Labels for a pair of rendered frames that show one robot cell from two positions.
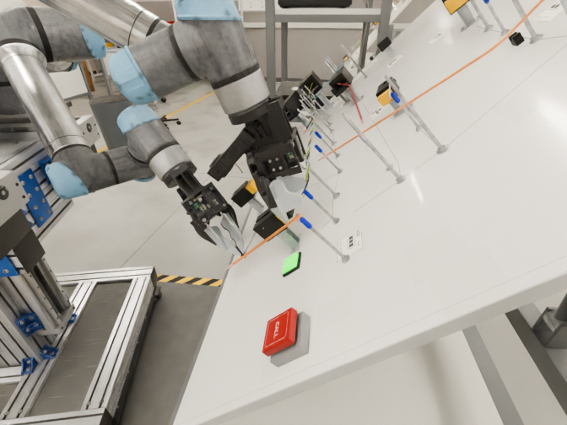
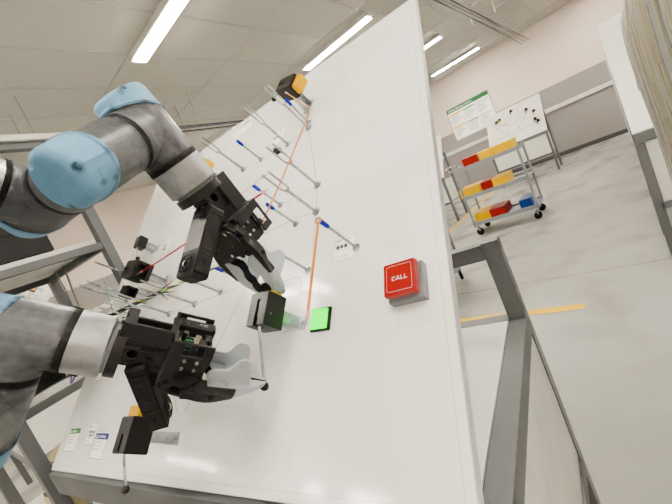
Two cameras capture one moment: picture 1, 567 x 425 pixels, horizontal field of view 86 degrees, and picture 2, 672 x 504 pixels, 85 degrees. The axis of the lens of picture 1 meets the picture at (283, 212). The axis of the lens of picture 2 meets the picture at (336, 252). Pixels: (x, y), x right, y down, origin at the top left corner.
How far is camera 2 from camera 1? 0.54 m
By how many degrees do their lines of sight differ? 63
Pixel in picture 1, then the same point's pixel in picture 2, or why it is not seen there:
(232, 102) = (198, 171)
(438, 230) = (377, 179)
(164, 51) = (123, 127)
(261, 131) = (220, 203)
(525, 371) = not seen: hidden behind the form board
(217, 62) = (173, 137)
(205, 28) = (154, 109)
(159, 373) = not seen: outside the picture
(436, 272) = (404, 175)
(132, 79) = (99, 155)
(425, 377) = not seen: hidden behind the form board
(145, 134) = (35, 308)
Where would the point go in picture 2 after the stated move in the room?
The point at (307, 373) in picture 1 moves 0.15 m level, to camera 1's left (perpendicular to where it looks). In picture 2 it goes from (442, 260) to (425, 303)
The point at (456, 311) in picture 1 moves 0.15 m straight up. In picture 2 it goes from (432, 163) to (397, 75)
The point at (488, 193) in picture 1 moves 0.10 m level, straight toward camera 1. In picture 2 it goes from (371, 156) to (401, 138)
